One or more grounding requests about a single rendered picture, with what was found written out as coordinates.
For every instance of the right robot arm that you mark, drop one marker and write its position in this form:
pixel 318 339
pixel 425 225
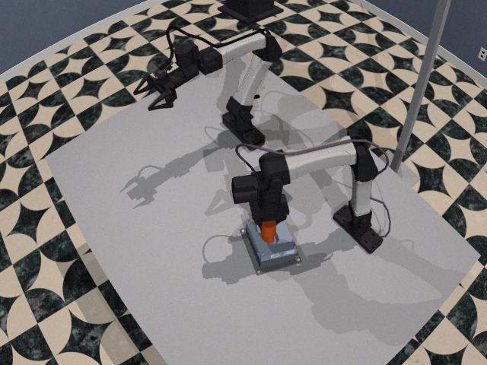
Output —
pixel 267 50

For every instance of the light blue metal plate with hole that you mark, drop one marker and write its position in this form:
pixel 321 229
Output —
pixel 283 244

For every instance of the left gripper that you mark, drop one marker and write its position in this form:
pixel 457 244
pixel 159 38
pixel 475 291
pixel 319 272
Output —
pixel 272 211

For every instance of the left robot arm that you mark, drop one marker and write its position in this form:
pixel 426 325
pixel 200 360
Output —
pixel 268 183

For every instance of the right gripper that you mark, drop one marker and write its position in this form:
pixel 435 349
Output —
pixel 164 86

